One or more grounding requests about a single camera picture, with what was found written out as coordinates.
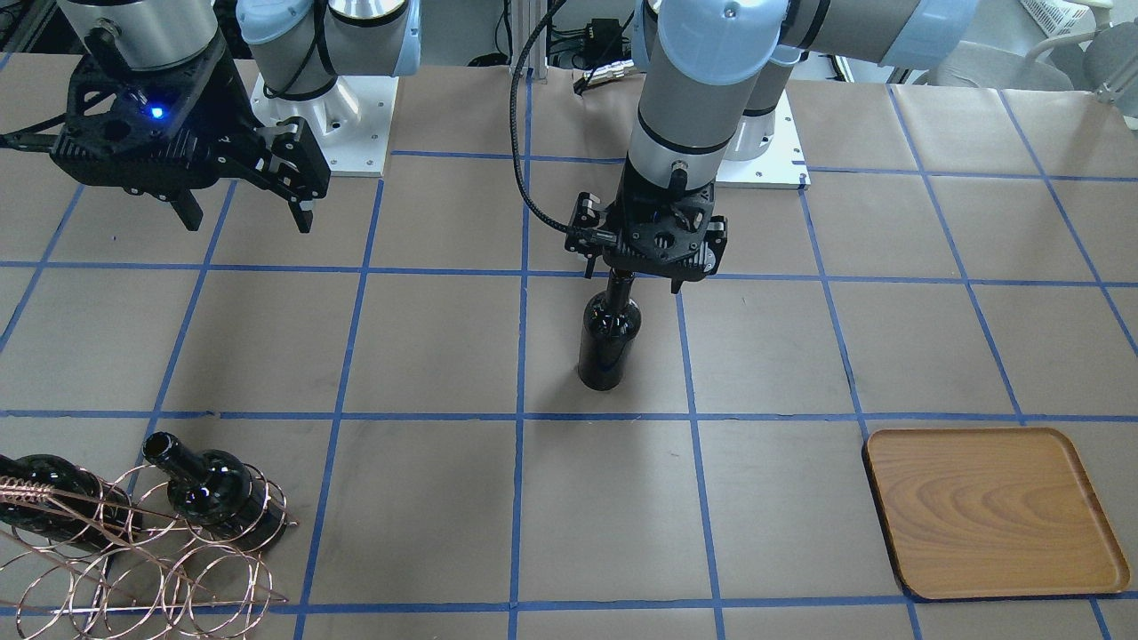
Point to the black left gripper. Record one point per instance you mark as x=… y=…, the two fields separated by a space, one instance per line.
x=587 y=216

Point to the wooden tray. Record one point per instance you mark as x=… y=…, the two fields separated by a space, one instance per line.
x=981 y=513

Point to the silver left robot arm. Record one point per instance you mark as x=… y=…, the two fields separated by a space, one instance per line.
x=708 y=62

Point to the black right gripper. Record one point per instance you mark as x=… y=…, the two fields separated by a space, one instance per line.
x=233 y=116

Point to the copper wire bottle basket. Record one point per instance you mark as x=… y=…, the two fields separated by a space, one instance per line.
x=155 y=577

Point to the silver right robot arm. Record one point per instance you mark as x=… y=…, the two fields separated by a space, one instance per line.
x=301 y=47

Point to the aluminium frame post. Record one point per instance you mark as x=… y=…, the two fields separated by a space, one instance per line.
x=527 y=44

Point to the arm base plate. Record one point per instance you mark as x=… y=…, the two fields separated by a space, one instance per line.
x=766 y=155
x=352 y=121

